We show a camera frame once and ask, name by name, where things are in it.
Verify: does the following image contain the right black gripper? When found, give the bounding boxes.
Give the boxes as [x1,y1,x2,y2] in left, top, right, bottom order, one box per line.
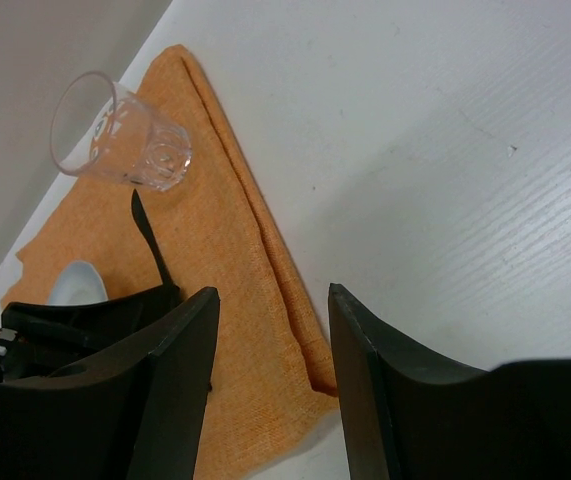
[0,285,220,479]

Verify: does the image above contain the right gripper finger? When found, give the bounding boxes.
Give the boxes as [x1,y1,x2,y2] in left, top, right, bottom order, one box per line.
[328,284,571,479]

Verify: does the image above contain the orange cloth napkin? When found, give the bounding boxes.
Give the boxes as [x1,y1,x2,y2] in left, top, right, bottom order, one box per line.
[5,45,338,479]

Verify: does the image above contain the black knife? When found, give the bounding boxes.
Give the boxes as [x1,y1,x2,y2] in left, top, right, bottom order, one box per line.
[131,189,180,306]

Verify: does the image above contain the clear plastic cup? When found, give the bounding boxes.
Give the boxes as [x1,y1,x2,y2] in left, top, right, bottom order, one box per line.
[49,71,193,192]

